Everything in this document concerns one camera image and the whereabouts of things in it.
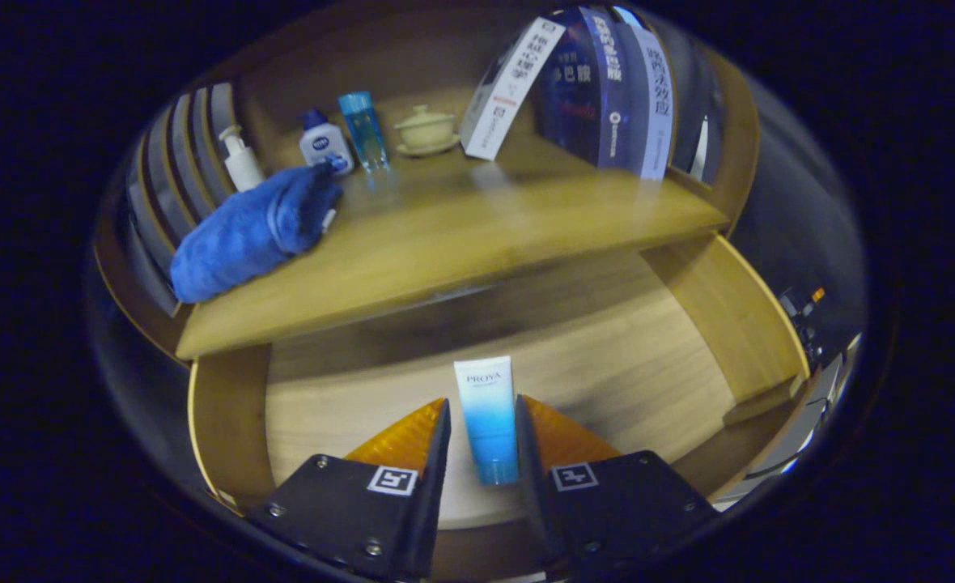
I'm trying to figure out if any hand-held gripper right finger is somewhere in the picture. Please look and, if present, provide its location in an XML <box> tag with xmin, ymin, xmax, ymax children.
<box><xmin>514</xmin><ymin>394</ymin><xmax>721</xmax><ymax>580</ymax></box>

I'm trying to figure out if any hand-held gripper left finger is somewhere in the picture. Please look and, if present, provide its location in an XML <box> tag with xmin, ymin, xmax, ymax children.
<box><xmin>247</xmin><ymin>397</ymin><xmax>452</xmax><ymax>580</ymax></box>

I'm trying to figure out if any blue and white cream tube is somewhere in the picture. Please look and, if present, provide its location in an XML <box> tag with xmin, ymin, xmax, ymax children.
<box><xmin>454</xmin><ymin>356</ymin><xmax>520</xmax><ymax>487</ymax></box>

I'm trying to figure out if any wooden countertop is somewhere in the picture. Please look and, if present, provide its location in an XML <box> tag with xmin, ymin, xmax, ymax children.
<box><xmin>174</xmin><ymin>134</ymin><xmax>729</xmax><ymax>361</ymax></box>

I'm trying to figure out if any dark equipment with orange tip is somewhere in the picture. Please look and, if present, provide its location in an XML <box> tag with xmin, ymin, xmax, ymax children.
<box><xmin>777</xmin><ymin>283</ymin><xmax>830</xmax><ymax>365</ymax></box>

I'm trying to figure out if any folded blue towel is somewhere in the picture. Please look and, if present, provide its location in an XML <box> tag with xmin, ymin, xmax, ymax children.
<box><xmin>170</xmin><ymin>162</ymin><xmax>343</xmax><ymax>304</ymax></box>

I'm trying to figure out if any white bottle with blue cap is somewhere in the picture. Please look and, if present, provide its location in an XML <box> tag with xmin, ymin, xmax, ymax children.
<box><xmin>299</xmin><ymin>109</ymin><xmax>355</xmax><ymax>176</ymax></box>

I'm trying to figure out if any beige lidded teacup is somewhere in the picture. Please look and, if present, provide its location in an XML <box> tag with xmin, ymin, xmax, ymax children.
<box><xmin>394</xmin><ymin>104</ymin><xmax>461</xmax><ymax>158</ymax></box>

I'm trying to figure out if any clear blue bottle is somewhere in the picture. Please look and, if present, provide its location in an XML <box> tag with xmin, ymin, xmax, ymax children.
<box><xmin>337</xmin><ymin>91</ymin><xmax>390</xmax><ymax>172</ymax></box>

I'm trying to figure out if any white pump bottle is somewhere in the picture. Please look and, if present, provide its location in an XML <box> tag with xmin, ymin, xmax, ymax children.
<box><xmin>219</xmin><ymin>124</ymin><xmax>265</xmax><ymax>193</ymax></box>

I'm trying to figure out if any black backdrop cloth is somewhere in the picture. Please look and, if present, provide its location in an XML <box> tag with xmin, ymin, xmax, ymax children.
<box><xmin>93</xmin><ymin>65</ymin><xmax>867</xmax><ymax>454</ymax></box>

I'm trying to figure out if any white book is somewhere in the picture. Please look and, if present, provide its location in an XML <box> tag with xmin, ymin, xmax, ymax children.
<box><xmin>460</xmin><ymin>16</ymin><xmax>567</xmax><ymax>161</ymax></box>

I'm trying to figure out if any dark blue book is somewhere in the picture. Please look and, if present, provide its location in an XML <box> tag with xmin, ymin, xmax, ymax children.
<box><xmin>534</xmin><ymin>6</ymin><xmax>636</xmax><ymax>171</ymax></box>

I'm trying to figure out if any lavender book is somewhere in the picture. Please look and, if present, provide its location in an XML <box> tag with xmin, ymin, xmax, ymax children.
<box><xmin>619</xmin><ymin>8</ymin><xmax>677</xmax><ymax>181</ymax></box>

